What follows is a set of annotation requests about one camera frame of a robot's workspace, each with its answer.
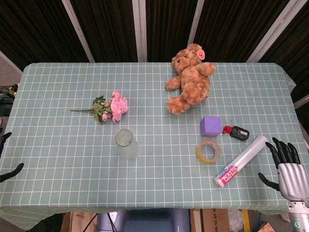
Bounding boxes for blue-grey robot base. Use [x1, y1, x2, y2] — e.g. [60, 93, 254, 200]
[96, 209, 191, 232]

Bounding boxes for plastic food wrap roll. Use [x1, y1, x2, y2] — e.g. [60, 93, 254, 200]
[213, 135, 269, 188]

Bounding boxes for purple foam cube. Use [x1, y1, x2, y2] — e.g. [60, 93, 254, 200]
[200, 116, 222, 138]

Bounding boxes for light wooden plank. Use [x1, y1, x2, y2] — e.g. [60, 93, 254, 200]
[190, 209, 202, 232]

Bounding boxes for small black bottle red cap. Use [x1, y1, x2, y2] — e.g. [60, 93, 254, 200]
[222, 125, 250, 141]

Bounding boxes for clear glass cup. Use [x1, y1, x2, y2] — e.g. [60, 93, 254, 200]
[114, 129, 140, 160]

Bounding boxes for brown cardboard box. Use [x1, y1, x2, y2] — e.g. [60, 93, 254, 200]
[201, 209, 230, 232]

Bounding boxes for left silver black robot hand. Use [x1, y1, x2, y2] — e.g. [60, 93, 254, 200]
[0, 131, 25, 183]

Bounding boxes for brown teddy bear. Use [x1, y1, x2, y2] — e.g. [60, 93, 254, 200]
[165, 43, 216, 115]

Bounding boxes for light wooden panel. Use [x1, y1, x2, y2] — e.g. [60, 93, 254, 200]
[60, 210, 98, 232]

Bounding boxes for yellowish adhesive tape roll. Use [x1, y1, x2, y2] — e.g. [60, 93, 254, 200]
[196, 139, 222, 164]

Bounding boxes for black equipment with cables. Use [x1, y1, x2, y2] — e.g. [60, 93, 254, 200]
[0, 84, 19, 116]

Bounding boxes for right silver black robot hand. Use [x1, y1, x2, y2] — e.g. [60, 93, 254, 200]
[257, 137, 309, 201]

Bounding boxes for grey aluminium frame post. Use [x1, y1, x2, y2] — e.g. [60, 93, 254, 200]
[246, 0, 298, 63]
[132, 0, 148, 62]
[187, 0, 206, 46]
[61, 0, 95, 63]

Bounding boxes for green grid-patterned table mat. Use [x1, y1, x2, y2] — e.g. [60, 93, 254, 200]
[0, 62, 309, 232]

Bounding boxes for pink rose bouquet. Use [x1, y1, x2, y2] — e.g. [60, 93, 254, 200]
[70, 90, 129, 124]

